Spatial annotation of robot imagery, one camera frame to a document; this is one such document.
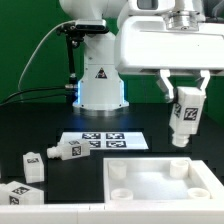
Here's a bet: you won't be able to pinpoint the black camera on stand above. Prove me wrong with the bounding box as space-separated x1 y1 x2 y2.
56 19 109 87

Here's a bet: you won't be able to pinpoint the black cables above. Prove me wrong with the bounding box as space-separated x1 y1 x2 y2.
0 84 79 108

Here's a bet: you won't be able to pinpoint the white camera cable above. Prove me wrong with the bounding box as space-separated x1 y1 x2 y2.
17 20 76 92

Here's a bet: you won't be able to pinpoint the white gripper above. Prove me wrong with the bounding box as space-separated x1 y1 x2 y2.
115 0 224 102

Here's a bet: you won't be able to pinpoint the white square tabletop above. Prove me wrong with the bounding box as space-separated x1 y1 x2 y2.
103 157 224 202

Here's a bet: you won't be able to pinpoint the white marker plate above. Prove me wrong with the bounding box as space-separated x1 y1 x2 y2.
59 132 148 150

